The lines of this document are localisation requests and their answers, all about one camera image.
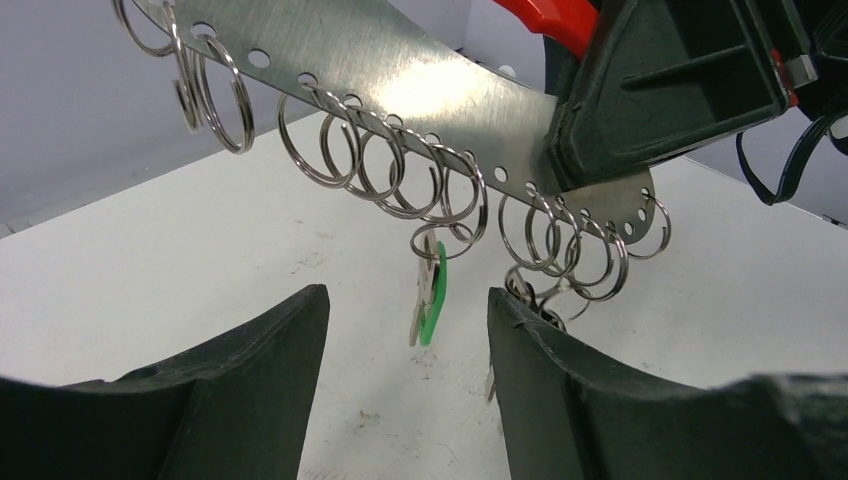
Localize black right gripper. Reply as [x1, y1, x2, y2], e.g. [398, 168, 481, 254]
[544, 1, 847, 192]

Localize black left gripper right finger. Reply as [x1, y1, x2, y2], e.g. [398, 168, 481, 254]
[487, 287, 847, 479]

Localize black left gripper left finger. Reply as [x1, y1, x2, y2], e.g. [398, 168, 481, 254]
[1, 284, 330, 479]

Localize steel key holder red handle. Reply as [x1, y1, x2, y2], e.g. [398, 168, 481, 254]
[111, 0, 673, 303]

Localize green key tag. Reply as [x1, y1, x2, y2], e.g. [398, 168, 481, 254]
[418, 240, 448, 346]

